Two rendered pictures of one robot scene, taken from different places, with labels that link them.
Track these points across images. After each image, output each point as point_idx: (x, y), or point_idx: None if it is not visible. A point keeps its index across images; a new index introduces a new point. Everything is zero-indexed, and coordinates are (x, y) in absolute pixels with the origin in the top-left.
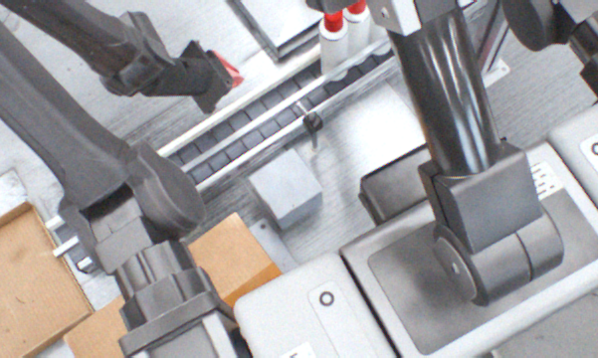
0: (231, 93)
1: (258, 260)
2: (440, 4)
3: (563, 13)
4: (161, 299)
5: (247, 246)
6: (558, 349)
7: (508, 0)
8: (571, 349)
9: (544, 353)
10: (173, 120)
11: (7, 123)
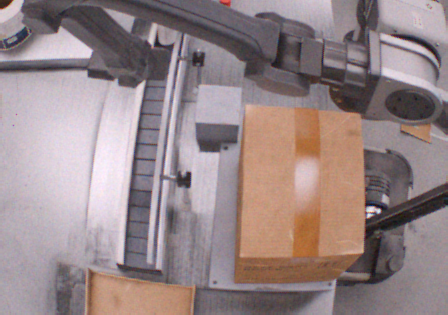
0: (119, 106)
1: (286, 114)
2: None
3: None
4: (357, 52)
5: (273, 113)
6: (365, 126)
7: None
8: (369, 121)
9: (363, 134)
10: (104, 152)
11: (217, 29)
